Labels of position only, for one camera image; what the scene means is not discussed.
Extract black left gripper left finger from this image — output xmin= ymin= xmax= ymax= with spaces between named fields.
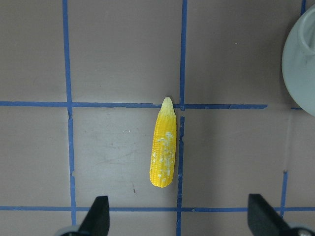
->
xmin=78 ymin=196 xmax=109 ymax=236

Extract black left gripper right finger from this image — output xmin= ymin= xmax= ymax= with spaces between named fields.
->
xmin=248 ymin=194 xmax=294 ymax=236

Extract yellow corn cob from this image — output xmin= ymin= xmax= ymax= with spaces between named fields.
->
xmin=149 ymin=97 xmax=177 ymax=188

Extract pale green cooking pot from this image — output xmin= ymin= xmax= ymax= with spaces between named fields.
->
xmin=282 ymin=6 xmax=315 ymax=116

